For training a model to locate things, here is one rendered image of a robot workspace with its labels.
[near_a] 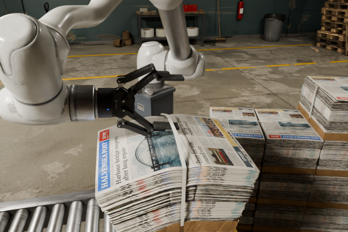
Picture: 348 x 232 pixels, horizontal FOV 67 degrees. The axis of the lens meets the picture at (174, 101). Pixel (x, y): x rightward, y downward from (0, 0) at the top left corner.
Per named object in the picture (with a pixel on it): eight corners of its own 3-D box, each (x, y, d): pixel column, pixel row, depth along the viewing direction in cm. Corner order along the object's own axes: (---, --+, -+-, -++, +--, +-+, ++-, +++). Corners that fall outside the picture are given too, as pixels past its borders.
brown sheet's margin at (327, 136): (296, 108, 169) (298, 102, 167) (343, 110, 167) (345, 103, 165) (322, 140, 135) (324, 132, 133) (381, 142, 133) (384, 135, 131)
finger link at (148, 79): (123, 98, 68) (119, 94, 67) (156, 71, 67) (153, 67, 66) (124, 104, 65) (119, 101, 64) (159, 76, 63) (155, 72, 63)
